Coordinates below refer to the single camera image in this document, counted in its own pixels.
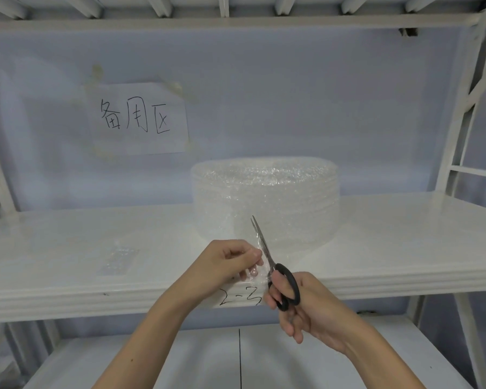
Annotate clear bubble wrap scrap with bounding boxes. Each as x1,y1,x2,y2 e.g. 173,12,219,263
237,235,274,297

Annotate person's right forearm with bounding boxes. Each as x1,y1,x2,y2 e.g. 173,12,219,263
342,318,427,389

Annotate person's left forearm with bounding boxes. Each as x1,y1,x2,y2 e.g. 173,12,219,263
91,279,203,389

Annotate white handwritten paper sign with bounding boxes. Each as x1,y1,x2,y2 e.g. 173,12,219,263
87,82,188,155

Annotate clear bubble wrap roll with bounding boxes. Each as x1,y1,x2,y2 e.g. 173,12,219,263
191,156,341,249

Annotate black handled scissors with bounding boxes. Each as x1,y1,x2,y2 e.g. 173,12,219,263
250,215,301,313

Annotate person's right hand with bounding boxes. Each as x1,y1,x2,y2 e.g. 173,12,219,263
264,271,374,356

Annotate white metal shelf rack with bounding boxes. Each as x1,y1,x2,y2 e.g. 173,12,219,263
0,0,486,389

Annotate person's left hand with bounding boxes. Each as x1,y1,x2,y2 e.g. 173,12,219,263
174,239,266,317

